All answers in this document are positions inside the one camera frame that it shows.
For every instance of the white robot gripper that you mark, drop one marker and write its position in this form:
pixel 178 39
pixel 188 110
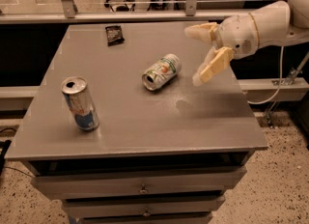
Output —
pixel 238 36

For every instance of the green white 7up can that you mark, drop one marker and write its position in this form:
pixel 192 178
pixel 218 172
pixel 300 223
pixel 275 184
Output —
pixel 162 71

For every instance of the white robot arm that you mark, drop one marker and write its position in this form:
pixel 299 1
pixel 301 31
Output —
pixel 282 23

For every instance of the blue silver energy drink can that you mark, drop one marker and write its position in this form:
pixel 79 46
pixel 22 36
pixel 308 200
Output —
pixel 78 98

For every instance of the black snack packet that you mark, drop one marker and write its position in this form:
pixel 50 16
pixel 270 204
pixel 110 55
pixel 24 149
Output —
pixel 114 35

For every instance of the grey drawer cabinet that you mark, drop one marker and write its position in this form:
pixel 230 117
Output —
pixel 179 126

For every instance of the grey metal railing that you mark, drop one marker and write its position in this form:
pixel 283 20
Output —
pixel 90 11

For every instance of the upper grey drawer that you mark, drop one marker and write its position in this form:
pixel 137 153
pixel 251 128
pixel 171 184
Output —
pixel 138 183

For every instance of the grey drawer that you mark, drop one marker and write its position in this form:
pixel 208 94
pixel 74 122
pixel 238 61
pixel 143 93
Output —
pixel 138 183
pixel 143 206

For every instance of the lower grey drawer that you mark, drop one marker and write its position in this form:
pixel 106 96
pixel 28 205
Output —
pixel 143 206

